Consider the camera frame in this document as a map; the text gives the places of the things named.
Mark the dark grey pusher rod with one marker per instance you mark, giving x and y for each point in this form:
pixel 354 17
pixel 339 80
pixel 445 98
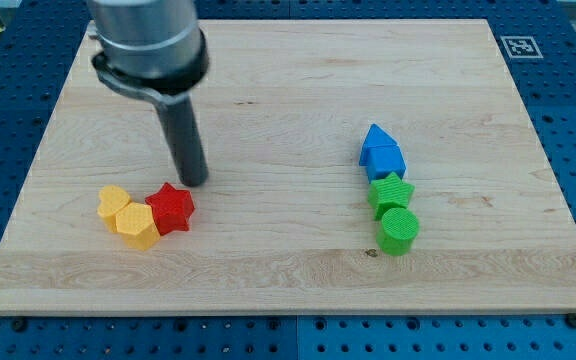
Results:
pixel 179 125

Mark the yellow hexagon block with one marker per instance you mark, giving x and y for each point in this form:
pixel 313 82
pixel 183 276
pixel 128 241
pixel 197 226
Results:
pixel 136 226

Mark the red star block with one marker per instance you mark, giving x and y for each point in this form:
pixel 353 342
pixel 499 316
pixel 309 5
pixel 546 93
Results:
pixel 172 209

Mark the yellow heart block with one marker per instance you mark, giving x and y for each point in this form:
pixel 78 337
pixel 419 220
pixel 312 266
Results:
pixel 112 199

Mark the light wooden board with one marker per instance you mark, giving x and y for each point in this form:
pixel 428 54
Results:
pixel 283 225

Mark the blue triangle block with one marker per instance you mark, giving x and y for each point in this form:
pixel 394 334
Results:
pixel 375 137

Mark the green cylinder block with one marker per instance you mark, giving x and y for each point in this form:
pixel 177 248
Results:
pixel 398 229

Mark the white fiducial marker tag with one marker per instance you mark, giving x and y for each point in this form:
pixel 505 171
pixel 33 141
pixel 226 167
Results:
pixel 521 47

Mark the blue cube block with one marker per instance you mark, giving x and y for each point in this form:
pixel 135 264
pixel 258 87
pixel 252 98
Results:
pixel 382 161

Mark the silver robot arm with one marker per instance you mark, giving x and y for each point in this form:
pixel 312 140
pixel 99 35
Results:
pixel 155 51

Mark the green star block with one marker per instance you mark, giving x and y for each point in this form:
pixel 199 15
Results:
pixel 389 192

